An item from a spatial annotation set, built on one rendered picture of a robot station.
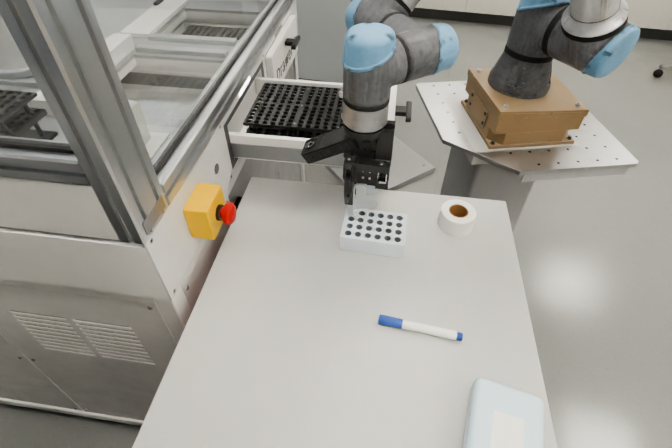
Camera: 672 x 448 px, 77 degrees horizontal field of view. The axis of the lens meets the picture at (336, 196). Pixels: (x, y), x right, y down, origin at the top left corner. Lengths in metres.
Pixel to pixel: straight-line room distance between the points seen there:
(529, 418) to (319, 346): 0.31
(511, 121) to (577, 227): 1.15
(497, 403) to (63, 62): 0.66
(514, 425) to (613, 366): 1.16
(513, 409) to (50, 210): 0.69
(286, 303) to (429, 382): 0.27
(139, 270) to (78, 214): 0.13
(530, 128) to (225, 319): 0.83
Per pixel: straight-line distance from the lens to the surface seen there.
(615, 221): 2.32
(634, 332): 1.94
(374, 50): 0.62
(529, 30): 1.12
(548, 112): 1.15
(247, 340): 0.75
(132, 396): 1.32
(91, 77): 0.55
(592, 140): 1.29
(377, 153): 0.73
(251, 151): 0.93
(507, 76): 1.16
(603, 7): 0.99
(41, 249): 0.80
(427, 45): 0.69
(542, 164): 1.15
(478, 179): 1.25
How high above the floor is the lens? 1.41
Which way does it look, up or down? 43 degrees down
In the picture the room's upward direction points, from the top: straight up
